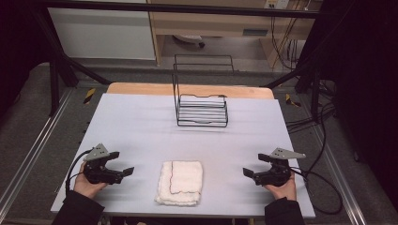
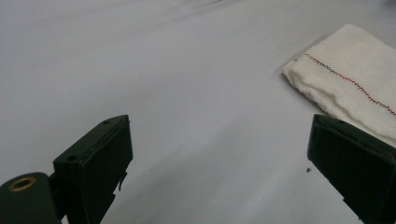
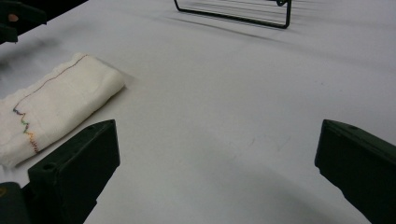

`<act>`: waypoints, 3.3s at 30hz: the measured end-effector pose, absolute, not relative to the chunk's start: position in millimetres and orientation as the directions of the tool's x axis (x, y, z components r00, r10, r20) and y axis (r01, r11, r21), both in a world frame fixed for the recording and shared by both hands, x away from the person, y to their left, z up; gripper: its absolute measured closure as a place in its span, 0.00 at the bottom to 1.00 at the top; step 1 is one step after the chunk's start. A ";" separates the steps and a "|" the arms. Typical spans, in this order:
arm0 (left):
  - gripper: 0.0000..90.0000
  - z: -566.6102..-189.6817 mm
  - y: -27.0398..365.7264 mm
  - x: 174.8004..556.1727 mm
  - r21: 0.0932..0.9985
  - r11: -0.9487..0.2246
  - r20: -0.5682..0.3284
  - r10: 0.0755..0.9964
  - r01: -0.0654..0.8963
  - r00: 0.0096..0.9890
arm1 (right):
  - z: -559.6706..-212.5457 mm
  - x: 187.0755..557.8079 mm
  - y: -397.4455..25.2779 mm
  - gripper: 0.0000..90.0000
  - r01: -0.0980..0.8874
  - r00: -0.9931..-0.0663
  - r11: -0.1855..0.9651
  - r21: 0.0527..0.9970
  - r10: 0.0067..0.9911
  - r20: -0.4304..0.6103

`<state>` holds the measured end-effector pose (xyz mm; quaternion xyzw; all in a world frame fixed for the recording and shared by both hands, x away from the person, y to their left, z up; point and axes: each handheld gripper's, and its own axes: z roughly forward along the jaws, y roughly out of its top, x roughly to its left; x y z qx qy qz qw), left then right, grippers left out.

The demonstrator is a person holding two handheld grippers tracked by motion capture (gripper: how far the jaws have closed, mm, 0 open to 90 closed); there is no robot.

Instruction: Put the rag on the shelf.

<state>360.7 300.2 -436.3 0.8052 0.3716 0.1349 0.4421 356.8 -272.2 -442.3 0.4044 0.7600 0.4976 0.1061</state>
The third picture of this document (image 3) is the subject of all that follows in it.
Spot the white cloth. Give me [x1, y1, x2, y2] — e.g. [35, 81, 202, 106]
[0, 52, 126, 170]

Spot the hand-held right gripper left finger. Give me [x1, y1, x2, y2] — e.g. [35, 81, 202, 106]
[27, 119, 121, 224]

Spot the black wire rack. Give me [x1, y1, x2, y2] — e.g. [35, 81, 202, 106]
[173, 0, 293, 30]

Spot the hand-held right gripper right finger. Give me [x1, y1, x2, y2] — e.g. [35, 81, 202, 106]
[314, 119, 396, 224]

